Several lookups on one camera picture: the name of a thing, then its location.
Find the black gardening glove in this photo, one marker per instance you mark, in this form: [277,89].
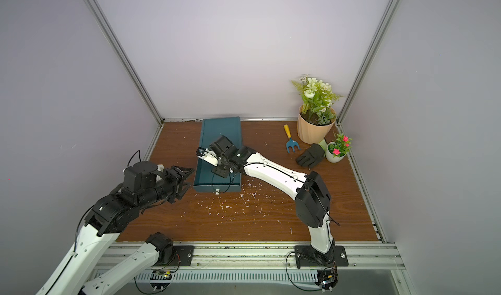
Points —
[312,156]

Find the teal drawer cabinet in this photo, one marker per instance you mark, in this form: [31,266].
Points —
[221,132]

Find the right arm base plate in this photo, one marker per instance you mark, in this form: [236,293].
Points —
[307,256]

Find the large peach pot plant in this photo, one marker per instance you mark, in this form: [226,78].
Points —
[316,116]

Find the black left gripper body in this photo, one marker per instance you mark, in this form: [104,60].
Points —
[166,185]

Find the teal top drawer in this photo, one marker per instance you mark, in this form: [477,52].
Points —
[206,181]

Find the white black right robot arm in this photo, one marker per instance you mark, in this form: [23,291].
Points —
[309,191]

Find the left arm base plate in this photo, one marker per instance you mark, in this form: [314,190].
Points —
[176,255]

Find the left small circuit board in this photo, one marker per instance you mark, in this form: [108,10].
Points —
[160,280]

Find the right small circuit board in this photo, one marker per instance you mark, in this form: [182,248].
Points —
[327,278]

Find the small circuit board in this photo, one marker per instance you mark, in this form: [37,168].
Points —
[327,278]
[160,280]

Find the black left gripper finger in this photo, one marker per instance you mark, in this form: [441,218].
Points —
[182,173]
[181,190]

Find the yellow blue garden fork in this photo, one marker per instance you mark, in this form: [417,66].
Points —
[291,145]

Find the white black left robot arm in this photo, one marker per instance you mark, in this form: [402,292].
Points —
[145,185]

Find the small white pot pink flowers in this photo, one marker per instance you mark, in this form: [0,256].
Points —
[339,148]

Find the aluminium front rail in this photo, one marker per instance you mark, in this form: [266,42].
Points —
[272,255]

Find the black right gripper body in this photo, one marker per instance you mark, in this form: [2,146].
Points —
[221,154]

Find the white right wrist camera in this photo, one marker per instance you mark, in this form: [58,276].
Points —
[208,155]

